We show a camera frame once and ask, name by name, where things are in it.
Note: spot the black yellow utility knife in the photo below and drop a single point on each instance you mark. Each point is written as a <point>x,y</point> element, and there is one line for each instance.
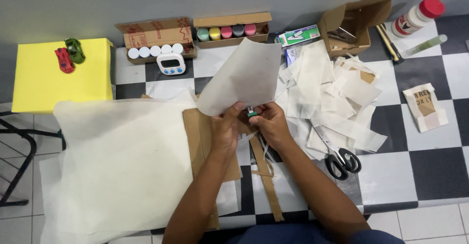
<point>390,44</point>

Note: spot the person's blue clothing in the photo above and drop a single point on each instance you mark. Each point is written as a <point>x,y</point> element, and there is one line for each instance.
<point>293,235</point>

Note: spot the white glue bottle red cap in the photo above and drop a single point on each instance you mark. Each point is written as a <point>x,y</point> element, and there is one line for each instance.
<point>414,18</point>

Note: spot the cardboard box with red print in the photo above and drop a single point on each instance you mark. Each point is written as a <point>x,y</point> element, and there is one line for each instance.
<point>157,35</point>

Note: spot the metal stapler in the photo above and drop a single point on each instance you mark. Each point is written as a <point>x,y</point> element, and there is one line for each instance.
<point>341,35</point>

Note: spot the large white paper sheet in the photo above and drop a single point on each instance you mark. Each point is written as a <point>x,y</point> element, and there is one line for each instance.
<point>121,163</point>

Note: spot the pink paint jar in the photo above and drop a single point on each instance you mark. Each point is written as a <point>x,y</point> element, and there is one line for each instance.
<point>250,29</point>
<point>226,32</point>

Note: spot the green paint jar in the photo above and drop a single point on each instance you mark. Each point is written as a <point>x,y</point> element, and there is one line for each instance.
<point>203,34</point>

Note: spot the person's right hand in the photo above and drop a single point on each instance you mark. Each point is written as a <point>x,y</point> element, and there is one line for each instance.
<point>273,126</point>

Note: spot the red toy car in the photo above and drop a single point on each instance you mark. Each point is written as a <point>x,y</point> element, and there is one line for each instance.
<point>64,60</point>

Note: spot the brown cardboard strip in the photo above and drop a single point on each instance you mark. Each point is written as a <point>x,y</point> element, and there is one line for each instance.
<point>269,189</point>

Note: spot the plain cardboard paint box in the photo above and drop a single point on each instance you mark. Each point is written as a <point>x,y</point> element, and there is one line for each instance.
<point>234,19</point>

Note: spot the open brown cardboard box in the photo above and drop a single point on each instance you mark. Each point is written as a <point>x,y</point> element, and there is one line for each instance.
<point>359,15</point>

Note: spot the yellow paint jar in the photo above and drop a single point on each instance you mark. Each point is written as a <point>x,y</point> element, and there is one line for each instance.
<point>214,33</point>

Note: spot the black metal chair frame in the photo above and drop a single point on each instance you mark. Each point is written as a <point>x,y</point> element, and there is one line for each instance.
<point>22,152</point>

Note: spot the small blue staples box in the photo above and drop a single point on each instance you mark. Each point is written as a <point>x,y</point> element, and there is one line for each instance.
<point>290,56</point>

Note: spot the clear glue tube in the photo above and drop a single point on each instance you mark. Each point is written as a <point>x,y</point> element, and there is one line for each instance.
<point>427,45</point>

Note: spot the brown cardboard piece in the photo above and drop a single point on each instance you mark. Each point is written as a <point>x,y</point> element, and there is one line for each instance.
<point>199,141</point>

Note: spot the black white checkered tablecloth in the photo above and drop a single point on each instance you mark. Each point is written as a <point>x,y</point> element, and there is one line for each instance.
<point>421,163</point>

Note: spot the person's left hand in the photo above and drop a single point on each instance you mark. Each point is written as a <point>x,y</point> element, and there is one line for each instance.
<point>223,130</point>

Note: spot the white digital timer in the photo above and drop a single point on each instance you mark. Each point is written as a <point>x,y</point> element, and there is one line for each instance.
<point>171,64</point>

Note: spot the green white stapler box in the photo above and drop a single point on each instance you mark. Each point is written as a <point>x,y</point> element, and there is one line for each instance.
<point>298,36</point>

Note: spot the grey paint jar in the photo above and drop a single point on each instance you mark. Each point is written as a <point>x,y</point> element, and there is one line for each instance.
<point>238,30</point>

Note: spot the green toy car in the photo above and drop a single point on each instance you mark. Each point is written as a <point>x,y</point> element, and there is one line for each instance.
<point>75,50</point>

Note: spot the small green stapler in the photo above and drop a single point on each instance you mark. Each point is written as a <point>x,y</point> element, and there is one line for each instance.
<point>251,113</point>

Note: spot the yellow foam block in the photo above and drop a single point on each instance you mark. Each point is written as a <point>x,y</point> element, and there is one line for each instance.
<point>47,86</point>

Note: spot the pile of white paper scraps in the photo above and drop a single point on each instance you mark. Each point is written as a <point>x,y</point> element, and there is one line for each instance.
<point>329,97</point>

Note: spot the paper wrapped cardboard piece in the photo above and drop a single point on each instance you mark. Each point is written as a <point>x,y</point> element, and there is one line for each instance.
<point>425,106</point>

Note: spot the white paint bottle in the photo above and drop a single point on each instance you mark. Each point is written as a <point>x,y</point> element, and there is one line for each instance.
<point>166,48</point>
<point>178,48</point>
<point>155,51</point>
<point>133,53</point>
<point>144,52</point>

